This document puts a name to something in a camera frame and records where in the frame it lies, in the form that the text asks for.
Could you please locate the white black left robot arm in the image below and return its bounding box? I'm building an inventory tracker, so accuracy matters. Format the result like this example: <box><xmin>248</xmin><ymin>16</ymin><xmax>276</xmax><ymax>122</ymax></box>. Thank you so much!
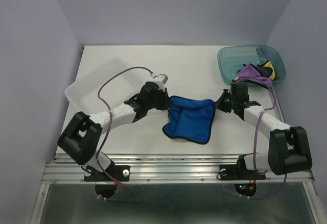
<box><xmin>57</xmin><ymin>75</ymin><xmax>170</xmax><ymax>182</ymax></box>

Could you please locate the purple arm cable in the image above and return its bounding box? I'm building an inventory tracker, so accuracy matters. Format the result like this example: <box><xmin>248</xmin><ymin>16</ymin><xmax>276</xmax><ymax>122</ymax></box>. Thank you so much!
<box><xmin>231</xmin><ymin>80</ymin><xmax>287</xmax><ymax>201</ymax></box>
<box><xmin>96</xmin><ymin>66</ymin><xmax>154</xmax><ymax>202</ymax></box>

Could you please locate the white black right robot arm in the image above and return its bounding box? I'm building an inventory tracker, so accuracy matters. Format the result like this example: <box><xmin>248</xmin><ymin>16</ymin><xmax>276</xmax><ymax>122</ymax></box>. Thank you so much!
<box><xmin>215</xmin><ymin>82</ymin><xmax>312</xmax><ymax>180</ymax></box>

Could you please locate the teal translucent plastic bin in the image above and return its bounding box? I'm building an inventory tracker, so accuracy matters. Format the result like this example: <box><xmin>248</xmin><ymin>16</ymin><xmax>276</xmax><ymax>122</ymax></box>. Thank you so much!
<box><xmin>217</xmin><ymin>45</ymin><xmax>286</xmax><ymax>85</ymax></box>

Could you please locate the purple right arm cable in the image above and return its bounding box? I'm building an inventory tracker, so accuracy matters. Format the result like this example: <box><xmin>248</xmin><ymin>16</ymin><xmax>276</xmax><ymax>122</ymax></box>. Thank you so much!
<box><xmin>231</xmin><ymin>80</ymin><xmax>287</xmax><ymax>201</ymax></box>

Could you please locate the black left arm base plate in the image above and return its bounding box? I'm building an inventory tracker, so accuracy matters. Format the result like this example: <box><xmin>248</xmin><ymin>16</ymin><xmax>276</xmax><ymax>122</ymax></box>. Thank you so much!
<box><xmin>81</xmin><ymin>165</ymin><xmax>130</xmax><ymax>182</ymax></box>

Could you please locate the blue microfiber towel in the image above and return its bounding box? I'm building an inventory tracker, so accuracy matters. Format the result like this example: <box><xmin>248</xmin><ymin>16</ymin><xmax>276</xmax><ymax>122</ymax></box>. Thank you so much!
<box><xmin>162</xmin><ymin>96</ymin><xmax>216</xmax><ymax>145</ymax></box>

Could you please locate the aluminium mounting rail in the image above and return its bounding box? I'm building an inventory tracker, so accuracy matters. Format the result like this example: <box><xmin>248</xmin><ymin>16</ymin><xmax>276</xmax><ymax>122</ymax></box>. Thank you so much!
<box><xmin>40</xmin><ymin>154</ymin><xmax>315</xmax><ymax>184</ymax></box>

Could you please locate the white perforated plastic basket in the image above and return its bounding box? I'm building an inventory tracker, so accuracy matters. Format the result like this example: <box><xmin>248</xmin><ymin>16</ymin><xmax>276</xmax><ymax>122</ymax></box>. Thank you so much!
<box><xmin>64</xmin><ymin>57</ymin><xmax>148</xmax><ymax>114</ymax></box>

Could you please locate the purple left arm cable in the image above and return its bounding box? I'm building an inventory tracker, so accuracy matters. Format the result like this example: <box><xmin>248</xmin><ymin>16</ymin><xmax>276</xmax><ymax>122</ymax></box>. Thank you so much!
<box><xmin>96</xmin><ymin>66</ymin><xmax>154</xmax><ymax>202</ymax></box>

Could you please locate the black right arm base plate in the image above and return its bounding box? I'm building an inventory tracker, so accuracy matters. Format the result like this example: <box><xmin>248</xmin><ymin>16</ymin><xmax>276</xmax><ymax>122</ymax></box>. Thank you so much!
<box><xmin>217</xmin><ymin>164</ymin><xmax>266</xmax><ymax>181</ymax></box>

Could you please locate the purple microfiber towel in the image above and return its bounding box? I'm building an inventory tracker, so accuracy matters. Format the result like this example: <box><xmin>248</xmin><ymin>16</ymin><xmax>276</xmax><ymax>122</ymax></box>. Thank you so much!
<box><xmin>233</xmin><ymin>64</ymin><xmax>272</xmax><ymax>89</ymax></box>

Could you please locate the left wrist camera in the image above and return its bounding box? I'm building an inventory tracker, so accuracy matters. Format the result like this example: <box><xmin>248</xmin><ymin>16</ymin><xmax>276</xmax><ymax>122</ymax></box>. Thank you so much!
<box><xmin>151</xmin><ymin>73</ymin><xmax>169</xmax><ymax>84</ymax></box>

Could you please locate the yellow and black towel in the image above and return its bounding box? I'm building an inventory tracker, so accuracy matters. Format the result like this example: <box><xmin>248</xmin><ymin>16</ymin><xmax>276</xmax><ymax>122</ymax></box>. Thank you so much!
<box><xmin>256</xmin><ymin>60</ymin><xmax>275</xmax><ymax>81</ymax></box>

